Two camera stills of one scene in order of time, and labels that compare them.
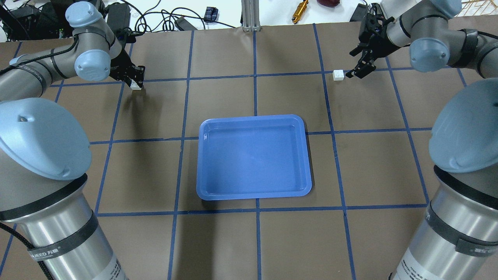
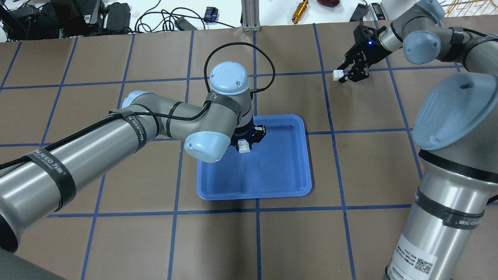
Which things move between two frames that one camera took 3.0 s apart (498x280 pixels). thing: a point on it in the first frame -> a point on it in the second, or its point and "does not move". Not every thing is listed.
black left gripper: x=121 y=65 -> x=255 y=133
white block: x=134 y=86 -> x=243 y=146
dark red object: x=328 y=3 does not move
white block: x=338 y=75 does not move
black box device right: x=360 y=11 does not move
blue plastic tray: x=253 y=157 does not move
